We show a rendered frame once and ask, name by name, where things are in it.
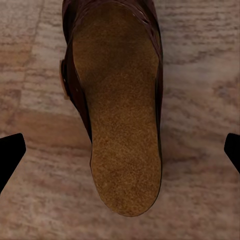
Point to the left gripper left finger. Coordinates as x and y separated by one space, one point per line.
12 149

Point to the sandal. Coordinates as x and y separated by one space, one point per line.
112 72

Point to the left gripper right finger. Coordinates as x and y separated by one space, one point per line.
232 149

